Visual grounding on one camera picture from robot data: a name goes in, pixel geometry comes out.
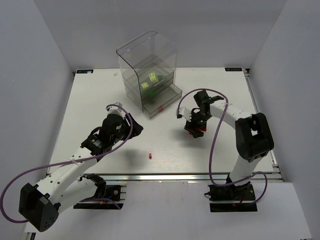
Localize grey drawer trays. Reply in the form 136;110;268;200
121;66;183;118

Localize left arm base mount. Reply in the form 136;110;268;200
73;174;127;210

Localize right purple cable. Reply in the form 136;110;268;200
176;88;269;206

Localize left blue label sticker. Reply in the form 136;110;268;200
76;69;94;74

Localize red white green lego stack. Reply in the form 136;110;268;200
189;127;207;138

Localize blue label sticker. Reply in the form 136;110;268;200
76;69;94;74
224;67;243;72

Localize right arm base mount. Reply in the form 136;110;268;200
204;182;258;213

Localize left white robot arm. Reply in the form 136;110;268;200
18;113;144;232

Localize clear acrylic cover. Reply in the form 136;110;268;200
115;30;177;115

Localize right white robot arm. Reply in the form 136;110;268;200
176;88;275;187

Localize yellow lego brick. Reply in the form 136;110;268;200
148;72;159;83
141;82;149;90

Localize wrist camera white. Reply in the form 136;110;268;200
176;106;192;122
105;102;125;118

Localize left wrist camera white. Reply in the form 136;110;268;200
105;102;125;118

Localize right blue label sticker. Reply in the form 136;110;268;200
224;67;243;72

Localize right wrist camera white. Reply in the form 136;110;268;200
176;106;192;122

